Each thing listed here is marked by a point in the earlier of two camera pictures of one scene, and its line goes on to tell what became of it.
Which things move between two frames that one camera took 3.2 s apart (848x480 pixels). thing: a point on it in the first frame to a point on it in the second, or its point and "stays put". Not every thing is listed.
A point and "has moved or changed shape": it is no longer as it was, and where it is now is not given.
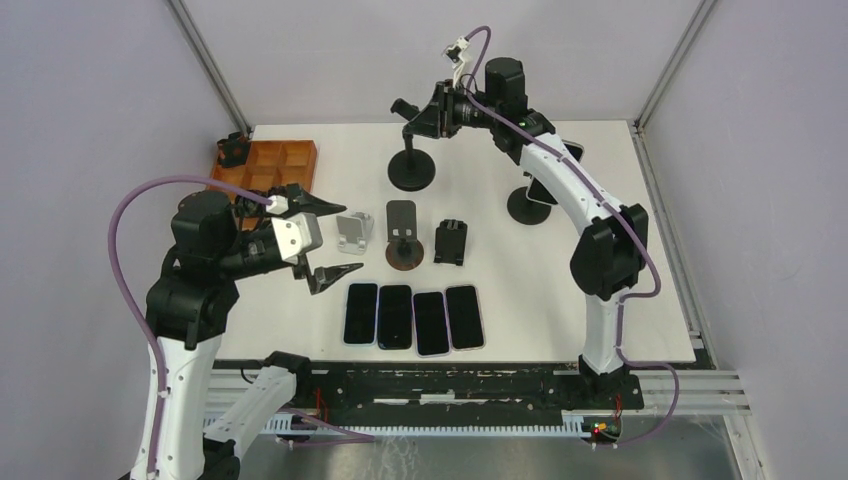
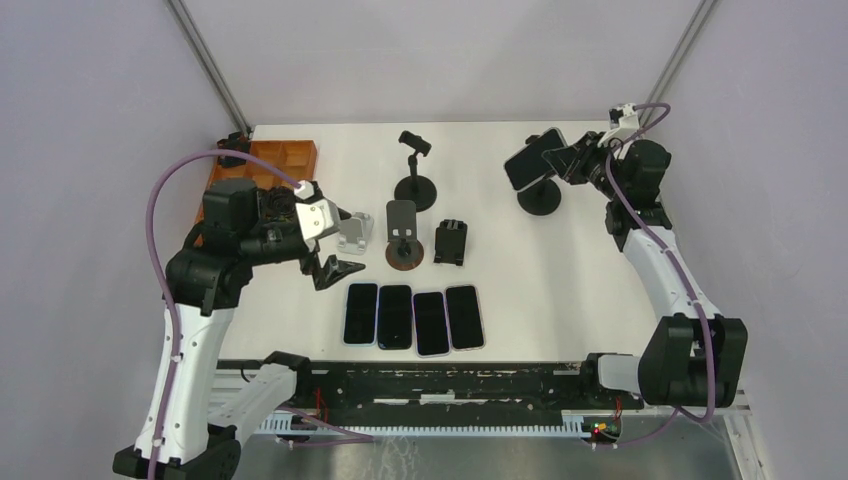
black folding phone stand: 450,242 stays put
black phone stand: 528,209 has moved or changed shape
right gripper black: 437,120 to 563,159
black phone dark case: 395,317 stays put
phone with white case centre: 431,324 stays put
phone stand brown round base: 403,252 stays put
